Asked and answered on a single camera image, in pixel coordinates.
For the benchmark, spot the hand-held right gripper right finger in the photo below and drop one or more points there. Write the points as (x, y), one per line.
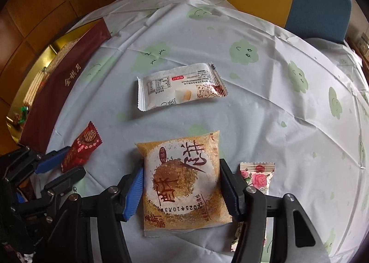
(230, 190)

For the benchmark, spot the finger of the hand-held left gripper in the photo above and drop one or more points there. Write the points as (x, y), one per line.
(52, 162)
(67, 178)

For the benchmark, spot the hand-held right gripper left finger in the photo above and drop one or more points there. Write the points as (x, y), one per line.
(134, 193)

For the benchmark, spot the dark red gold-patterned snack packet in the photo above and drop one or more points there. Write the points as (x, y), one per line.
(83, 144)

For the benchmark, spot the golden pastry packet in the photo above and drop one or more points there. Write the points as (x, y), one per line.
(181, 182)

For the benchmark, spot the dark red gift box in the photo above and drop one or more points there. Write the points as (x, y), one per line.
(57, 98)

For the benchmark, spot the rose print candy packet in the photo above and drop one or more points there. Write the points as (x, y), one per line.
(258, 178)

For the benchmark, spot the white green cloud print tablecloth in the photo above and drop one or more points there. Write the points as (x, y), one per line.
(274, 92)

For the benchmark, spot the white snack packet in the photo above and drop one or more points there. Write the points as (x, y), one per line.
(173, 89)

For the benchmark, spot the wooden sideboard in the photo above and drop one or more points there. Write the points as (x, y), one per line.
(361, 45)

